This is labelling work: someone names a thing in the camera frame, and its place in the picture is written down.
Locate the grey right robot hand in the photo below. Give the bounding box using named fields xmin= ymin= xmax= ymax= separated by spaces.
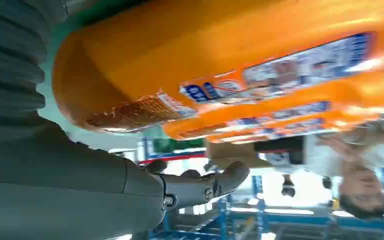
xmin=0 ymin=114 xmax=251 ymax=240

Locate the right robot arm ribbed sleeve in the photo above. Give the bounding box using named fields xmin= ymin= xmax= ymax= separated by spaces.
xmin=0 ymin=0 xmax=69 ymax=127

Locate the brown cardboard box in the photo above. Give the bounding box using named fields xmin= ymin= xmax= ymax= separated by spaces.
xmin=206 ymin=139 xmax=273 ymax=169

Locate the person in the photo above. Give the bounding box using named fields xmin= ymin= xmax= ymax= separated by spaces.
xmin=306 ymin=112 xmax=384 ymax=220

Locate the blue metal rack frame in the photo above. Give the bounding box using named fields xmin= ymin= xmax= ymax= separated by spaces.
xmin=148 ymin=165 xmax=384 ymax=240

